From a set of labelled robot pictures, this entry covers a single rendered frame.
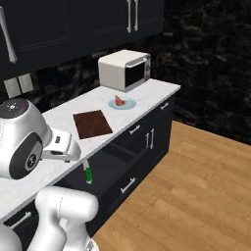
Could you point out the brown cutting board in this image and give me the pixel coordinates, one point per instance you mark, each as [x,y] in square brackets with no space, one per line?
[92,124]

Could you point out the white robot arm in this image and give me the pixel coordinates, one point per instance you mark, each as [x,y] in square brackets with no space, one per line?
[23,137]

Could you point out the dark drawer front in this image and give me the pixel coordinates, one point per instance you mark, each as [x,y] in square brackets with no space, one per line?
[165,109]
[23,228]
[122,137]

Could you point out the white microwave oven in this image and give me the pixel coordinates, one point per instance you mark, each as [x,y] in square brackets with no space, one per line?
[114,70]

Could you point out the dark open drawer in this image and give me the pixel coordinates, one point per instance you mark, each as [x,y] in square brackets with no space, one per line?
[111,173]

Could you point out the beige wall outlet plate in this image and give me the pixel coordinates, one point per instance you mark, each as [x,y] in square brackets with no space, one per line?
[25,83]
[12,88]

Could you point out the dark base cupboard door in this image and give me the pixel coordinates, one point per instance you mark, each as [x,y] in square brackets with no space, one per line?
[161,140]

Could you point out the dark wall cupboard door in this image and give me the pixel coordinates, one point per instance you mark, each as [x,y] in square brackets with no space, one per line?
[45,29]
[108,19]
[150,16]

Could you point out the light blue plate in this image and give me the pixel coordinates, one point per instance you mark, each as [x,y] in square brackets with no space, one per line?
[130,104]

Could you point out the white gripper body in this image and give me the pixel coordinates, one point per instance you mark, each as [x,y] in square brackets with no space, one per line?
[67,151]

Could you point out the red meat piece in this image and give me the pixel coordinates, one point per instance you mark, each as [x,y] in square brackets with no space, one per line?
[119,100]

